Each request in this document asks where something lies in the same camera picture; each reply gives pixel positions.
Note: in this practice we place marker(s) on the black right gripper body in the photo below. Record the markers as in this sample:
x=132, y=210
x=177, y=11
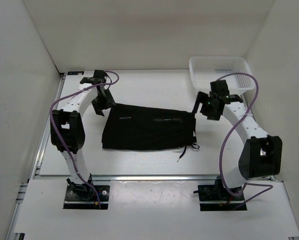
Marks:
x=207, y=107

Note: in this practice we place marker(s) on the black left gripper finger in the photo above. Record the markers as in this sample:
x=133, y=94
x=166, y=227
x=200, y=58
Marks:
x=98, y=106
x=109, y=99

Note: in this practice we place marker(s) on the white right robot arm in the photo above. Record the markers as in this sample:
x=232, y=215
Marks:
x=261, y=155

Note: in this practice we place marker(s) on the black shorts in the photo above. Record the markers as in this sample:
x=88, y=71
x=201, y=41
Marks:
x=139, y=128

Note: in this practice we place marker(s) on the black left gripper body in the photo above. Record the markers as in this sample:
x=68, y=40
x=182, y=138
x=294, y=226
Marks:
x=101, y=96

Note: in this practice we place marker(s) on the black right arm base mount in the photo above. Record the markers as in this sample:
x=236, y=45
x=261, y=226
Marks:
x=215, y=198

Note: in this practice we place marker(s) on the white plastic mesh basket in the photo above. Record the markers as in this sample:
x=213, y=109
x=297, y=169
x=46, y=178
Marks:
x=206, y=69

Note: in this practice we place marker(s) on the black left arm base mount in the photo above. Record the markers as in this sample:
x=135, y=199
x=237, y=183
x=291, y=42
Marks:
x=83, y=197

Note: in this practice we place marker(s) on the small blue label sticker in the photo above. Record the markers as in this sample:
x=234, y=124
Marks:
x=75, y=73

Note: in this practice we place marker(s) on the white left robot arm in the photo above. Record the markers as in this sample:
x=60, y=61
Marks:
x=66, y=126

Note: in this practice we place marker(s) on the aluminium front frame rail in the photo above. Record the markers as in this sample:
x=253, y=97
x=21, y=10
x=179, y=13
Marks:
x=165, y=177

